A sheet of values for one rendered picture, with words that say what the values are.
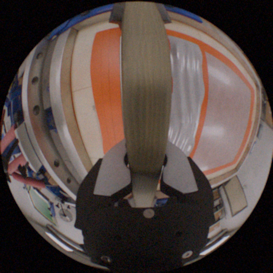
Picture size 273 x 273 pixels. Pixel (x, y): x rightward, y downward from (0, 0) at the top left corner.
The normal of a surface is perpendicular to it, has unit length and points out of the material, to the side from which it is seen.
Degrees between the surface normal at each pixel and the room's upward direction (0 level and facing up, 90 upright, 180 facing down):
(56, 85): 0
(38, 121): 90
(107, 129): 0
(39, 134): 90
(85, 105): 0
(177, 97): 37
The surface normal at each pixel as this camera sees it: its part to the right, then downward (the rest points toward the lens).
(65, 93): 1.00, -0.01
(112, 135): -0.03, 0.51
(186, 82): -0.56, 0.48
